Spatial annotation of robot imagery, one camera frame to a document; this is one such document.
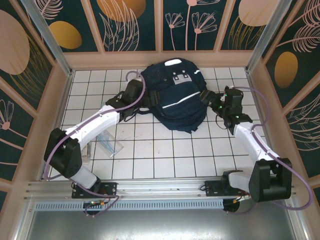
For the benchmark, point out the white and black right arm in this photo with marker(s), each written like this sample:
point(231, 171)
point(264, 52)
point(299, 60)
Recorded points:
point(252, 142)

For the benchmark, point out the navy blue student backpack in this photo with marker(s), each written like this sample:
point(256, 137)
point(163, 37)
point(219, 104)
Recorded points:
point(180, 110)

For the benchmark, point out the grey metal sheet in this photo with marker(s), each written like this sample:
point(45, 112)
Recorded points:
point(160, 225)

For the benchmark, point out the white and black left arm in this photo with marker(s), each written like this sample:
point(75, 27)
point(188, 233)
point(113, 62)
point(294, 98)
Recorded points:
point(100, 125)

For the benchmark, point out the clear plastic bag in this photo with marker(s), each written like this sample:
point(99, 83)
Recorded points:
point(108, 143)

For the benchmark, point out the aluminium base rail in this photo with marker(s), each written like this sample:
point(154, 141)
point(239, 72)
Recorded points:
point(160, 187)

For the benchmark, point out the aluminium frame post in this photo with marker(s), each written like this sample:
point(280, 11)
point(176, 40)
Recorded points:
point(50, 37)
point(265, 40)

